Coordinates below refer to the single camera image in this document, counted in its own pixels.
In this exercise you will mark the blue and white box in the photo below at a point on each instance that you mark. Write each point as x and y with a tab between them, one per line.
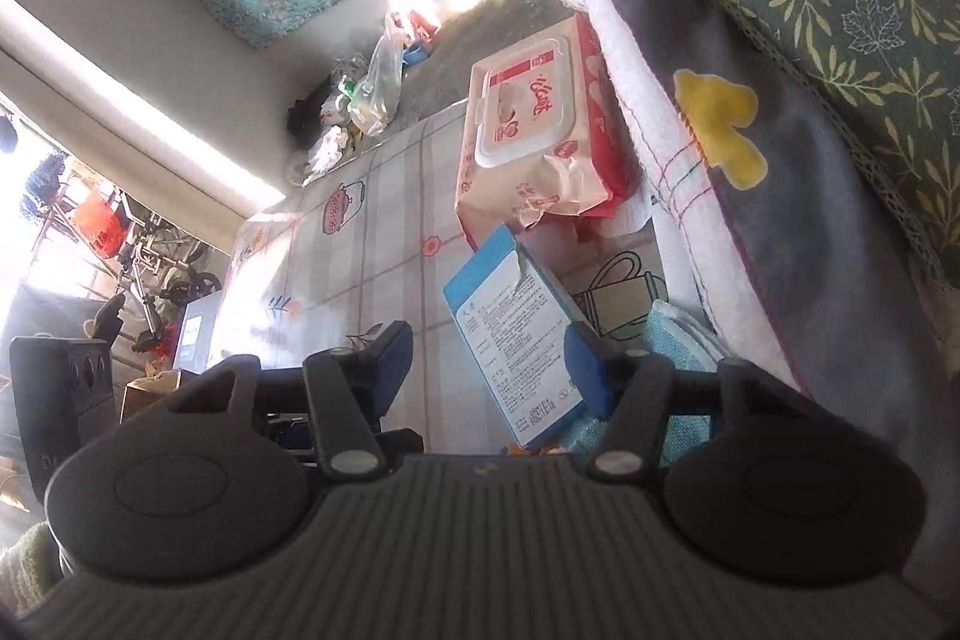
510	332

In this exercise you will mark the green fuzzy cloth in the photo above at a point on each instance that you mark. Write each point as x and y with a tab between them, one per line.
22	565

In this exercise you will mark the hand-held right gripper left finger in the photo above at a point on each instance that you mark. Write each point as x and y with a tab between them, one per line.
391	362

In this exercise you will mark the blue checkered cloth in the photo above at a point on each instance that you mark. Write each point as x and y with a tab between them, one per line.
679	332

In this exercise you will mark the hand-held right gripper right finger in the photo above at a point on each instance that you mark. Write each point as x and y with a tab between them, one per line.
589	374

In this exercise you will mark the red bag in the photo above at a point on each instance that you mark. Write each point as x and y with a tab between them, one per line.
97	224

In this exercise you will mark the grey and white quilt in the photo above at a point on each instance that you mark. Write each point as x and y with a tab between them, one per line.
787	235

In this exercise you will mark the printed checkered bed sheet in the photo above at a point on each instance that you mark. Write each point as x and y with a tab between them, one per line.
360	250

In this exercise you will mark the clear plastic bag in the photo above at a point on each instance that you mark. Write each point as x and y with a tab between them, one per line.
379	78

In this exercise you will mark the pink wet wipes pack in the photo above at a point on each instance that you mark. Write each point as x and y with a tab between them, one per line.
517	108

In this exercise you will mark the cardboard box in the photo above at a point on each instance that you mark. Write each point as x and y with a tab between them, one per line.
150	394

